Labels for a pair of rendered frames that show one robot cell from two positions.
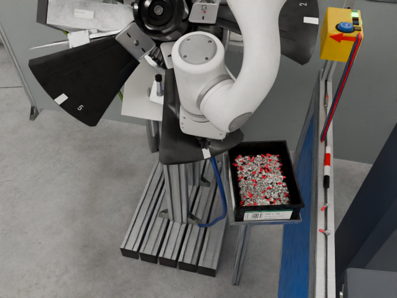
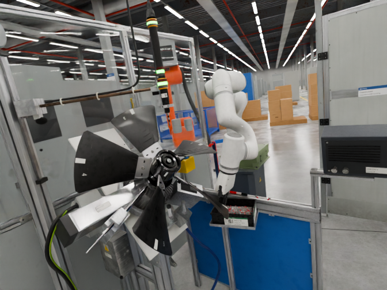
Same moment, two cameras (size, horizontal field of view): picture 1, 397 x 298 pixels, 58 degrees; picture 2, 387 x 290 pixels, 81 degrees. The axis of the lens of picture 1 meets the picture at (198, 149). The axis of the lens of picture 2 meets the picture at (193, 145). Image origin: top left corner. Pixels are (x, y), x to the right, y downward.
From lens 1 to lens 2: 0.94 m
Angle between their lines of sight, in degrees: 64
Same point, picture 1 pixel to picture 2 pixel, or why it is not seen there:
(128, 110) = (152, 253)
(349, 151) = (184, 236)
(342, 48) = (190, 164)
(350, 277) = (324, 136)
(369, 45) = not seen: hidden behind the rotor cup
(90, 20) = (110, 207)
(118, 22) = (126, 197)
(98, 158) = not seen: outside the picture
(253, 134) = not seen: hidden behind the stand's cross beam
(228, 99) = (254, 141)
